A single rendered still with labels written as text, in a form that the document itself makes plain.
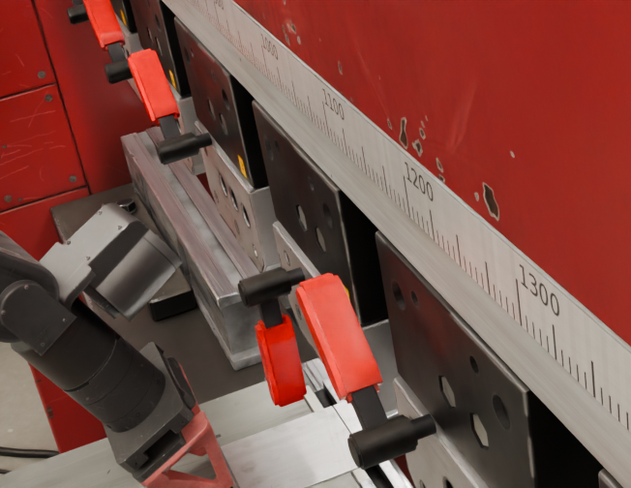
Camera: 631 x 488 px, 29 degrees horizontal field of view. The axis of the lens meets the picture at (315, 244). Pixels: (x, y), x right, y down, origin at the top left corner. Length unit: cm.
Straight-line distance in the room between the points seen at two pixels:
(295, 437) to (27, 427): 194
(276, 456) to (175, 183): 63
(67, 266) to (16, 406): 215
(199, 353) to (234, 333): 7
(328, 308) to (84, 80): 118
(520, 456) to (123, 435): 47
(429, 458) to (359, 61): 21
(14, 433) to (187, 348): 156
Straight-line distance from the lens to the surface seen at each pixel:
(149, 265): 87
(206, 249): 137
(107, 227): 87
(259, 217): 85
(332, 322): 59
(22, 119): 175
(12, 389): 307
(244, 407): 106
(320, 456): 99
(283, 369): 77
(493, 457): 53
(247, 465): 100
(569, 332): 41
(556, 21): 36
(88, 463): 105
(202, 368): 135
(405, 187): 52
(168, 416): 89
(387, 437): 58
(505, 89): 40
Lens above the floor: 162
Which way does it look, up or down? 29 degrees down
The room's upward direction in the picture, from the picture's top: 11 degrees counter-clockwise
